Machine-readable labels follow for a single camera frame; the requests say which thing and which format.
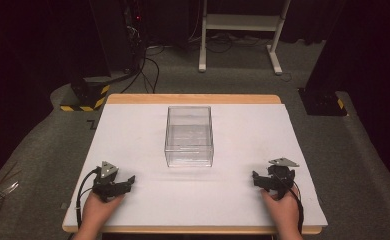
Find white table mat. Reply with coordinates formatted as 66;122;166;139
63;103;329;229

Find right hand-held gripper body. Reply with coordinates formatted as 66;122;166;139
262;157;300;201

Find white metal stand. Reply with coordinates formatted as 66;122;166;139
198;0;291;76

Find black floor cables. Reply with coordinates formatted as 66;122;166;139
120;44;166;95

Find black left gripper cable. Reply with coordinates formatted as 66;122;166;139
75;167;103;230

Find dark curtain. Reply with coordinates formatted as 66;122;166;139
304;0;390;101

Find black equipment rack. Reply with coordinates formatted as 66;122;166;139
88;0;146;75

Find person's right hand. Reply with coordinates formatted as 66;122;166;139
260;185;301;233

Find person's left hand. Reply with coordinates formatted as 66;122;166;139
82;191;126;232

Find wooden table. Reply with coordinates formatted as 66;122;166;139
61;93;323;236

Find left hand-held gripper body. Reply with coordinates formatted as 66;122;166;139
91;161;128;203

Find clear plastic box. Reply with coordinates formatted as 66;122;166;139
163;105;215;168

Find black yellow striped stand base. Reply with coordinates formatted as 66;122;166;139
59;75;112;113

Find black flat stand base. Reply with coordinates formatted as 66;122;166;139
297;87;348;117

